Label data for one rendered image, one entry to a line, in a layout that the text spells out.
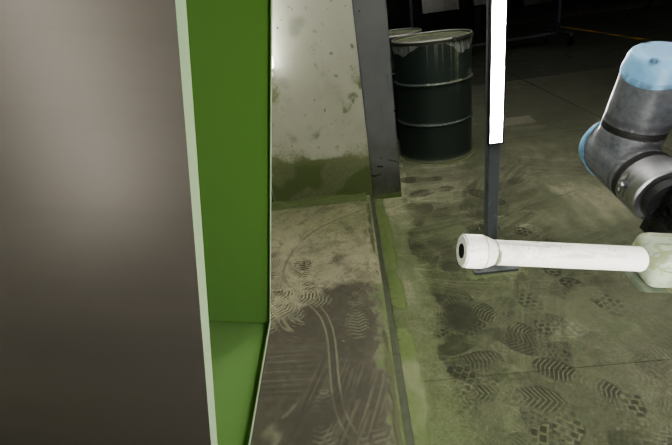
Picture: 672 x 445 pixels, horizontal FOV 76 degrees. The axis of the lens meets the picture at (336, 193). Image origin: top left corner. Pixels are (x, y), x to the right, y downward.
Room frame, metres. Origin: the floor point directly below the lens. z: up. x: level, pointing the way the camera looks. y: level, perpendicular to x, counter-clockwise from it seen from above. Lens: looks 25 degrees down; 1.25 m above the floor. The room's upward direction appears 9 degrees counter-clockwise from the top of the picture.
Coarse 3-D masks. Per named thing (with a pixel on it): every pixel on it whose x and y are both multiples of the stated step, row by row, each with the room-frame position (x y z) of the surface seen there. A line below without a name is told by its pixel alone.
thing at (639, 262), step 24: (480, 240) 0.33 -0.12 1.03; (504, 240) 0.34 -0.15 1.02; (648, 240) 0.33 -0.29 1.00; (480, 264) 0.32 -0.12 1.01; (504, 264) 0.32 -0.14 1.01; (528, 264) 0.32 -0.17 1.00; (552, 264) 0.32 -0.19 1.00; (576, 264) 0.32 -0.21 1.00; (600, 264) 0.32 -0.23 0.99; (624, 264) 0.32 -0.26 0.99; (648, 264) 0.32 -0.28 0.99; (648, 288) 0.31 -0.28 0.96
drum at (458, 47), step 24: (408, 48) 3.02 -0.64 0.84; (432, 48) 2.94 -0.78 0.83; (456, 48) 2.95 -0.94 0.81; (408, 72) 3.04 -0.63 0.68; (432, 72) 2.94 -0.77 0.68; (456, 72) 2.95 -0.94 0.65; (408, 96) 3.05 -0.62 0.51; (432, 96) 2.95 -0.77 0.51; (456, 96) 2.95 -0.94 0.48; (408, 120) 3.06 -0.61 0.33; (432, 120) 2.95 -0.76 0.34; (456, 120) 2.95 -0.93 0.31; (408, 144) 3.08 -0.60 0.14; (432, 144) 2.95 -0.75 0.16; (456, 144) 2.95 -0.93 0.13
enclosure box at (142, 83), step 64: (0, 0) 0.34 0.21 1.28; (64, 0) 0.33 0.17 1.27; (128, 0) 0.33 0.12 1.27; (192, 0) 0.94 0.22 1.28; (256, 0) 0.93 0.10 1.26; (0, 64) 0.34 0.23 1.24; (64, 64) 0.33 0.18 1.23; (128, 64) 0.33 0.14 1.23; (192, 64) 0.94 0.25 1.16; (256, 64) 0.93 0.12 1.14; (0, 128) 0.34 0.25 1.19; (64, 128) 0.34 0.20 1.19; (128, 128) 0.33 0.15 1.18; (192, 128) 0.35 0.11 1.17; (256, 128) 0.93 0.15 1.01; (0, 192) 0.34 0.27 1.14; (64, 192) 0.34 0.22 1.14; (128, 192) 0.33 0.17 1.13; (192, 192) 0.34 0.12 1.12; (256, 192) 0.93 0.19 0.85; (0, 256) 0.34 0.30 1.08; (64, 256) 0.34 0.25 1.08; (128, 256) 0.33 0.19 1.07; (192, 256) 0.33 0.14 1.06; (256, 256) 0.93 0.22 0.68; (0, 320) 0.34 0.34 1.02; (64, 320) 0.34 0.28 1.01; (128, 320) 0.34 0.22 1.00; (192, 320) 0.33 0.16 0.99; (256, 320) 0.93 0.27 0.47; (0, 384) 0.34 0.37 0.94; (64, 384) 0.34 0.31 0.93; (128, 384) 0.34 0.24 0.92; (192, 384) 0.33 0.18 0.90; (256, 384) 0.73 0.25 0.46
